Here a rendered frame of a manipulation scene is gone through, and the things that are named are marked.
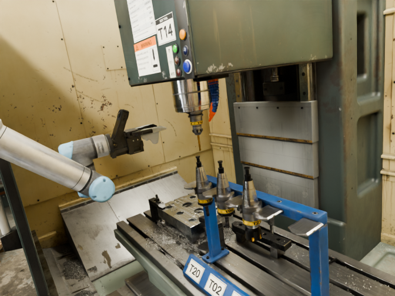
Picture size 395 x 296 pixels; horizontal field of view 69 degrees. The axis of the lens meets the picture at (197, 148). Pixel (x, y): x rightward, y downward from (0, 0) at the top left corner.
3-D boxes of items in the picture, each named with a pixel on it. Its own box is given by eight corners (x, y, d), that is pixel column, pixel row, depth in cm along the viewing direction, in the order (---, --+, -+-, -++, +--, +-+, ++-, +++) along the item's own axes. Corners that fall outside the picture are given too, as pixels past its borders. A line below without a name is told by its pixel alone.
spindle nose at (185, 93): (223, 106, 113) (219, 74, 111) (192, 113, 103) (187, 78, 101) (196, 106, 125) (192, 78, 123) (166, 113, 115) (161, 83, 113)
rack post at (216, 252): (210, 265, 106) (199, 190, 99) (201, 258, 111) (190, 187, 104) (230, 252, 112) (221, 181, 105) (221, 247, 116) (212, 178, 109)
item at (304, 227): (304, 239, 62) (304, 236, 61) (284, 231, 66) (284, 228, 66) (322, 226, 65) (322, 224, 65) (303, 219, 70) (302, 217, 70)
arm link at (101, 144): (90, 135, 101) (93, 138, 94) (103, 132, 103) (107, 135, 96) (95, 155, 103) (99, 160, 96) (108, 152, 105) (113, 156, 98)
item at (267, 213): (265, 223, 70) (264, 220, 70) (249, 216, 75) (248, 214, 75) (283, 212, 74) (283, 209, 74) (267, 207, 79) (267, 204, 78)
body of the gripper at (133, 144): (140, 147, 110) (108, 155, 105) (135, 125, 108) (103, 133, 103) (146, 150, 103) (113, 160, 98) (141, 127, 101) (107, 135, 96)
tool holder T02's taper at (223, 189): (233, 193, 86) (231, 172, 85) (220, 197, 85) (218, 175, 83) (226, 189, 90) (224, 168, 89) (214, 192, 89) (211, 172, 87)
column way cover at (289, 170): (315, 214, 131) (310, 101, 119) (241, 190, 169) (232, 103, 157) (321, 211, 134) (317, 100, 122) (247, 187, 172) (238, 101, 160)
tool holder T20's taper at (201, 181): (211, 184, 96) (208, 164, 94) (201, 188, 93) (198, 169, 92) (203, 181, 99) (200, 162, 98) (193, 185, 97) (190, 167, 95)
